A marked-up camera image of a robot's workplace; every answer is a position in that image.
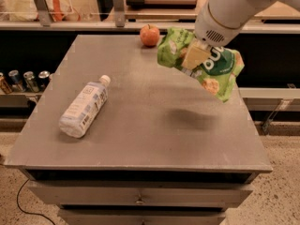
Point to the middle metal bracket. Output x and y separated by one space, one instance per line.
119 13

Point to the silver drink can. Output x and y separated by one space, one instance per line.
30 79

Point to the upper drawer with knob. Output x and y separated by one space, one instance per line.
140 194

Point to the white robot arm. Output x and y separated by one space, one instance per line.
251 7

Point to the grey drawer cabinet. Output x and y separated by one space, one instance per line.
158 125

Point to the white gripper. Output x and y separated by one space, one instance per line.
210 27

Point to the lower drawer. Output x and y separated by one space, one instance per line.
140 217

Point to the dark drink can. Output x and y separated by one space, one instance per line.
44 78

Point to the red apple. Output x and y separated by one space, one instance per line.
149 35

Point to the white plastic bottle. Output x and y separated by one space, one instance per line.
82 111

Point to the white orange bag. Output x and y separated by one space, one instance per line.
28 10

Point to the metal bracket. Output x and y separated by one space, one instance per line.
119 13
44 16

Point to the green rice chip bag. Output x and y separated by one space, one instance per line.
217 74

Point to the left metal bracket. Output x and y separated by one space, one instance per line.
44 16

